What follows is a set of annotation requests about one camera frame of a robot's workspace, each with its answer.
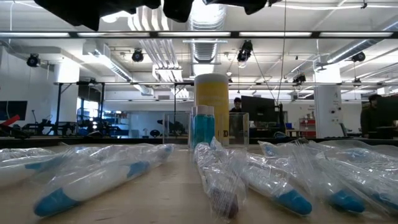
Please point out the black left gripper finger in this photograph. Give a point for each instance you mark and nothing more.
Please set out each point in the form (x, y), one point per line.
(177, 9)
(248, 4)

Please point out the blue white toothbrush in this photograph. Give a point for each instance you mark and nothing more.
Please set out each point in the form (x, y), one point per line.
(12, 174)
(323, 186)
(93, 183)
(273, 186)
(373, 186)

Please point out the yellow wipes canister white lid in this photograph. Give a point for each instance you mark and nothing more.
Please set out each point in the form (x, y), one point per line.
(214, 93)

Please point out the black metal rack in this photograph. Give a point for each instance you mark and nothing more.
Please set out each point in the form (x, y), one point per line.
(59, 105)

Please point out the person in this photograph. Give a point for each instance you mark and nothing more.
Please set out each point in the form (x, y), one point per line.
(237, 104)
(371, 118)

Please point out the black computer monitor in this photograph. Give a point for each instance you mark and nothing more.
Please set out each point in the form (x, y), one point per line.
(390, 109)
(258, 112)

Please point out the clear acrylic organizer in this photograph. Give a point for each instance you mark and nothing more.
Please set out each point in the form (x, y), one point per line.
(239, 130)

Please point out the red storage shelf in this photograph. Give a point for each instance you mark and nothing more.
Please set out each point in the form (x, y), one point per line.
(306, 127)

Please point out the silver ventilation duct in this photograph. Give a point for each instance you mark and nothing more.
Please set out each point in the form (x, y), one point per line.
(203, 46)

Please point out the dark wall screen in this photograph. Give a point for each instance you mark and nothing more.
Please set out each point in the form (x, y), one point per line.
(14, 110)

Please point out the black aluminium table frame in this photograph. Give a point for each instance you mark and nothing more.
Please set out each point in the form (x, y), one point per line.
(124, 140)

